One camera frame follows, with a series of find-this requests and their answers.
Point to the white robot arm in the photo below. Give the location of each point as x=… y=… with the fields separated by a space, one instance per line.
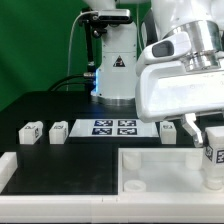
x=203 y=20

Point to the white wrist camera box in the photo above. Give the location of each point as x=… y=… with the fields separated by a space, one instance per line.
x=168 y=49

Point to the white board with AprilTags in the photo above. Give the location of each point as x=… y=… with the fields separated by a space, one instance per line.
x=113 y=128

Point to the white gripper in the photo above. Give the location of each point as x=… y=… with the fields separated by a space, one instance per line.
x=166 y=91

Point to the silver camera on stand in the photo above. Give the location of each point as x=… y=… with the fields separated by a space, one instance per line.
x=95 y=23

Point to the white square tabletop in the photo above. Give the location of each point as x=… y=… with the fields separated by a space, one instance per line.
x=164 y=170

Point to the white U-shaped obstacle fence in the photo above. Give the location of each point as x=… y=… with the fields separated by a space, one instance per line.
x=124 y=207

